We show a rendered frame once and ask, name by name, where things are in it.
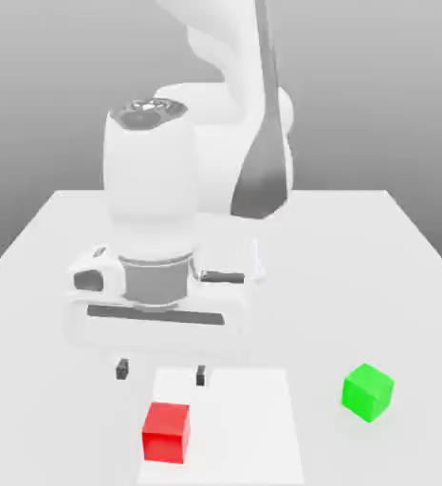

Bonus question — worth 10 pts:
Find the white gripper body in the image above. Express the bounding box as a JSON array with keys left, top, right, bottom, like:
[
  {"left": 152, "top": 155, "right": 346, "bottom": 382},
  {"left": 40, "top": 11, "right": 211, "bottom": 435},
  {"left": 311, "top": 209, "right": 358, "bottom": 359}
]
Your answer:
[{"left": 61, "top": 292, "right": 249, "bottom": 364}]

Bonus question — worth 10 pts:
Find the small red cube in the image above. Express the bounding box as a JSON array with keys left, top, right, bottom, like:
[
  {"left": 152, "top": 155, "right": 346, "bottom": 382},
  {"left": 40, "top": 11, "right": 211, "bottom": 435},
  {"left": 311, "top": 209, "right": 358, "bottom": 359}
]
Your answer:
[{"left": 141, "top": 402, "right": 192, "bottom": 465}]

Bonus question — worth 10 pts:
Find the small green cube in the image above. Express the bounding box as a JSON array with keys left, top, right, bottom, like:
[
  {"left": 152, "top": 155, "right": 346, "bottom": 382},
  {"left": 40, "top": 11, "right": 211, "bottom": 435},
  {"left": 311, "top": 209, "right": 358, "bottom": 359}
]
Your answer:
[{"left": 341, "top": 362, "right": 396, "bottom": 423}]

